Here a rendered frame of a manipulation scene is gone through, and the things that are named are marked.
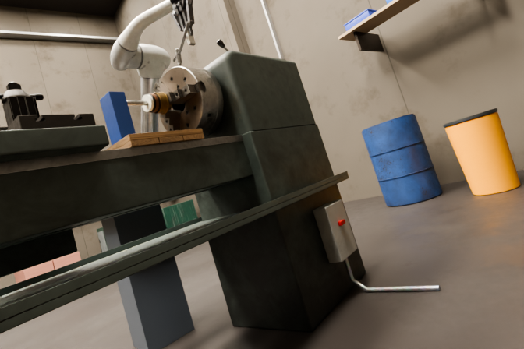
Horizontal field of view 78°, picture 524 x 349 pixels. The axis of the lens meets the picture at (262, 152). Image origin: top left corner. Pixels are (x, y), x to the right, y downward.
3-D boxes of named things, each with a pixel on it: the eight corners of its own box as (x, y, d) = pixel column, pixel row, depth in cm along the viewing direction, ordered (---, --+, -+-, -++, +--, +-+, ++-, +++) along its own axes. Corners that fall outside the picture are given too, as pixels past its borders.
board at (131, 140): (154, 163, 147) (152, 154, 147) (204, 138, 125) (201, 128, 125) (86, 174, 123) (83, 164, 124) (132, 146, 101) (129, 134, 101)
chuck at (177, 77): (178, 141, 161) (168, 77, 160) (223, 132, 141) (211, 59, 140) (163, 142, 154) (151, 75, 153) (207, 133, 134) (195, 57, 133)
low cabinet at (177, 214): (202, 230, 756) (193, 199, 763) (127, 258, 642) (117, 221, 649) (168, 235, 902) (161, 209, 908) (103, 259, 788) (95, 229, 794)
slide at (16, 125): (47, 167, 119) (44, 155, 120) (97, 128, 93) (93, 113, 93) (-16, 175, 105) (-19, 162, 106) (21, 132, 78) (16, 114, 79)
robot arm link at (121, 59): (112, 32, 163) (138, 36, 173) (101, 56, 174) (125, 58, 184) (122, 53, 160) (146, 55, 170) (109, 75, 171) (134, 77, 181)
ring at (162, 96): (159, 96, 143) (139, 96, 135) (171, 88, 137) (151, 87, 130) (164, 117, 142) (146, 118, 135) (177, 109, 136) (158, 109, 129)
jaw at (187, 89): (185, 94, 144) (201, 82, 137) (189, 105, 143) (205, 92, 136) (164, 94, 135) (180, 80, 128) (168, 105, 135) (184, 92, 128)
